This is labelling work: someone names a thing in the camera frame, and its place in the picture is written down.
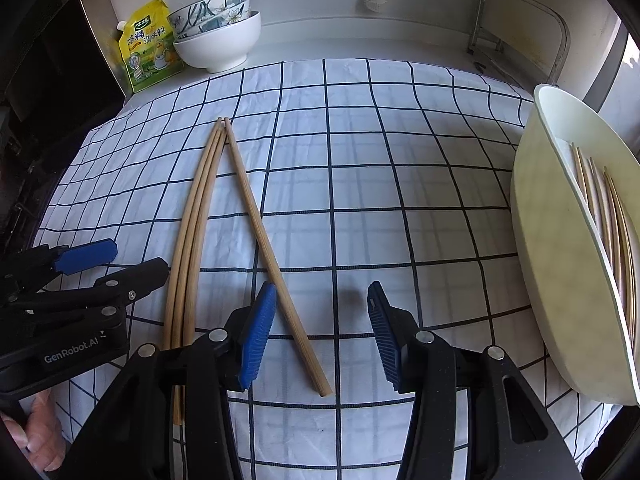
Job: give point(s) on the person's left hand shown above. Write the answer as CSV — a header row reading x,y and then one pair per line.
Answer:
x,y
42,435

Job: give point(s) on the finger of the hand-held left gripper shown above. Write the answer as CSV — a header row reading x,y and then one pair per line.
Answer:
x,y
135,280
85,257

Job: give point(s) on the black kitchen stove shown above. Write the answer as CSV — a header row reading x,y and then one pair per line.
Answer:
x,y
50,85

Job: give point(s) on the wooden chopstick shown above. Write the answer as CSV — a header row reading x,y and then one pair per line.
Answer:
x,y
270,260
200,225
192,220

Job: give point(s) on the yellow seasoning packet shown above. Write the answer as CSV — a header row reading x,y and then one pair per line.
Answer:
x,y
150,50

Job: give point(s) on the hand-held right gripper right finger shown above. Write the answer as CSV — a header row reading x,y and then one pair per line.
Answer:
x,y
385,342

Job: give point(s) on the white plastic basin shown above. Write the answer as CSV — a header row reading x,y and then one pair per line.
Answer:
x,y
540,235

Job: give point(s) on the pile of wooden chopsticks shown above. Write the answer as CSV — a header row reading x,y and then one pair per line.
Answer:
x,y
600,210

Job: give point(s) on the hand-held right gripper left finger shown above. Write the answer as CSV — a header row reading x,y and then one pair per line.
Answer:
x,y
257,335

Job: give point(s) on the floral patterned bowl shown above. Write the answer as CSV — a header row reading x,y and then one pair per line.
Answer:
x,y
205,10
232,21

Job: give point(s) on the white checkered cloth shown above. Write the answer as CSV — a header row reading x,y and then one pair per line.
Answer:
x,y
400,185

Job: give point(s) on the plain white bowl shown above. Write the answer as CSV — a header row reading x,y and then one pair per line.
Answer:
x,y
220,50

